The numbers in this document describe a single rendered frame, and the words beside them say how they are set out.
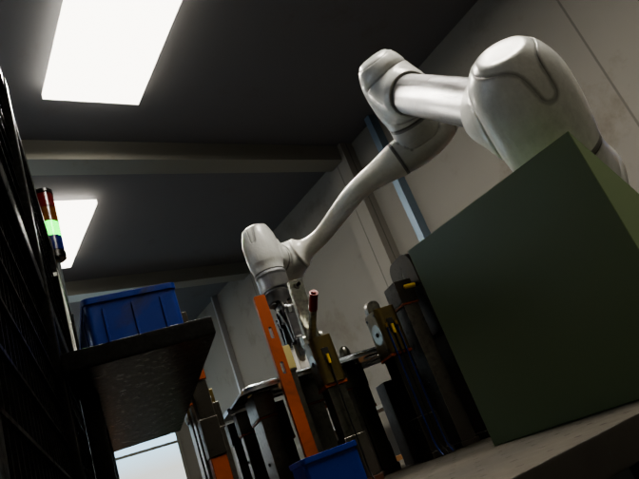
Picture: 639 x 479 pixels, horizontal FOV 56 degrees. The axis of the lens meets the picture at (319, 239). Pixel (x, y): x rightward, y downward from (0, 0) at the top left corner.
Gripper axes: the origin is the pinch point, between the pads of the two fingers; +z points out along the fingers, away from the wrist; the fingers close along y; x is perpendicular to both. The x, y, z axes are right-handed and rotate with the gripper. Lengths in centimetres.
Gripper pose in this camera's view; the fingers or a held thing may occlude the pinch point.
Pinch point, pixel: (300, 359)
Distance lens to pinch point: 164.0
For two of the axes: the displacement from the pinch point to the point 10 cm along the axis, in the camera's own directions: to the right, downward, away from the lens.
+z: 3.4, 8.7, -3.5
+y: -2.6, 4.5, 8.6
